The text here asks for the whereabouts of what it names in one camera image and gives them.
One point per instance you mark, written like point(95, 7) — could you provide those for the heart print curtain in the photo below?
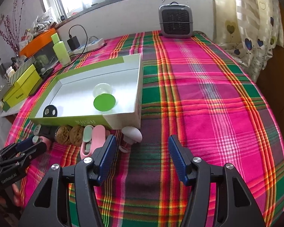
point(250, 28)

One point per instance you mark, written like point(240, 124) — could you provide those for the plain pink clip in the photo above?
point(99, 133)

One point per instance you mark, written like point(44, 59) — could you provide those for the small white round canister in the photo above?
point(37, 129)

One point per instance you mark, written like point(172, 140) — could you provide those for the person's left hand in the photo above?
point(15, 191)

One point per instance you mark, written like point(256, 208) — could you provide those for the brown walnut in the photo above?
point(62, 134)
point(77, 136)

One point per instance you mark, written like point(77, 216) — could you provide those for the grey fan heater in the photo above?
point(176, 20)

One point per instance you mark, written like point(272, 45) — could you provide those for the light green bottle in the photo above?
point(61, 50)

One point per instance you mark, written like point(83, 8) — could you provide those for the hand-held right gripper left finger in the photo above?
point(107, 156)

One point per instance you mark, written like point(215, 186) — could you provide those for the black charger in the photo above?
point(73, 43)

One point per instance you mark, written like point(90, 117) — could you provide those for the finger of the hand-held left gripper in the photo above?
point(35, 152)
point(24, 144)

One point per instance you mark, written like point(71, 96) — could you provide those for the lime green box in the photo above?
point(22, 82)

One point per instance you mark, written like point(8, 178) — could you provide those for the green and white cardboard box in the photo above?
point(123, 120)

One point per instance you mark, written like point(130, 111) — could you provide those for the zigzag striped box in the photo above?
point(9, 83)

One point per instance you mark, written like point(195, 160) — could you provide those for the glass jar with black lid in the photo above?
point(0, 68)

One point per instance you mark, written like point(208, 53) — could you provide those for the black disc with white dots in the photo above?
point(50, 111)

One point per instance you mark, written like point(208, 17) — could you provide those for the white power strip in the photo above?
point(94, 43)

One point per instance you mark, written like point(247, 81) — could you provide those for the pink plaid cloth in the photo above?
point(203, 99)

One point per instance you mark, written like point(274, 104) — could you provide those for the white spool with green disc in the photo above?
point(104, 102)

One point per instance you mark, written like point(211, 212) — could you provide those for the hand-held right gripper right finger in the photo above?
point(177, 160)

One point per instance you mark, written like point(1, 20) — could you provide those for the clear plastic bag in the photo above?
point(43, 21)

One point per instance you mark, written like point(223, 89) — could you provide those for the black cube with clear lid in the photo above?
point(48, 133)

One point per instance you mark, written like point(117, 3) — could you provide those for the orange lidded box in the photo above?
point(39, 41)

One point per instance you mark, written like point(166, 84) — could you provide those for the white mushroom-shaped knob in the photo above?
point(132, 133)

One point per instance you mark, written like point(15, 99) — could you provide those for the white side table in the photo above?
point(10, 111)

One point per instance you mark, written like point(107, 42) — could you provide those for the red bud branches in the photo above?
point(14, 21)

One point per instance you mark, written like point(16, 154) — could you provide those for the colourful printed cards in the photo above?
point(26, 39)

